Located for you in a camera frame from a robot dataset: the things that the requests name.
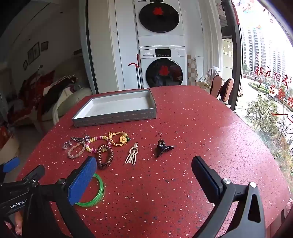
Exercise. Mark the clear plastic hair clip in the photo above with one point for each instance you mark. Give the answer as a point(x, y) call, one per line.
point(66, 145)

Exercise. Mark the brown slipper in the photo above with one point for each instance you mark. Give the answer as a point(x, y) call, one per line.
point(227, 90)
point(216, 85)

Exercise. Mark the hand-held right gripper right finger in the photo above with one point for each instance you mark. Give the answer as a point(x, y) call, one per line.
point(211, 183)

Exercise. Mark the cream hair clip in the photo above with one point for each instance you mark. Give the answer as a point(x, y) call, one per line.
point(135, 145)

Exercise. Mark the large picture frame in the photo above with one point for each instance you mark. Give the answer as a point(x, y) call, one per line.
point(33, 53)

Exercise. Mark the black claw hair clip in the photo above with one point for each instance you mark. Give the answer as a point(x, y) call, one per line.
point(161, 148)

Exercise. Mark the pile of clothes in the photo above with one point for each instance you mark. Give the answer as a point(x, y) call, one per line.
point(34, 91)

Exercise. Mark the window with red lettering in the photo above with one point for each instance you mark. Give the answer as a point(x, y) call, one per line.
point(263, 68)

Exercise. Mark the checkered board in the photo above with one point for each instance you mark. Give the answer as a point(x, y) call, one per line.
point(192, 71)

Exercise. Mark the green translucent bangle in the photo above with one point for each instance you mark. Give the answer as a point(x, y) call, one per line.
point(101, 187)

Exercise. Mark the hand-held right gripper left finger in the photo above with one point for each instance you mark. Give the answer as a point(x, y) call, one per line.
point(83, 180)

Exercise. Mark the white washing machine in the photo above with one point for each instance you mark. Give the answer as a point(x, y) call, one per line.
point(163, 71)

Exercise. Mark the grey tray box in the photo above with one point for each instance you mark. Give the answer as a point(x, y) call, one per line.
point(114, 107)

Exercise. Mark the cream sofa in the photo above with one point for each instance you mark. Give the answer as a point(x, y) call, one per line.
point(77, 96)

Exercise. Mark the small picture frame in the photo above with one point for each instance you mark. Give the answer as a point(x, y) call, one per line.
point(25, 65)
point(44, 45)

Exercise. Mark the white cloth bag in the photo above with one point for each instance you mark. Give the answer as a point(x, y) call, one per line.
point(212, 73)

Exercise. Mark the white cabinet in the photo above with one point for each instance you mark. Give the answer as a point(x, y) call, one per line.
point(105, 45)

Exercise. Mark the person's left hand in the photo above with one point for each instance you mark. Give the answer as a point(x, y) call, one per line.
point(17, 225)

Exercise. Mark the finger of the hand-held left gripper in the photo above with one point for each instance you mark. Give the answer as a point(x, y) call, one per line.
point(11, 165)
point(34, 172)

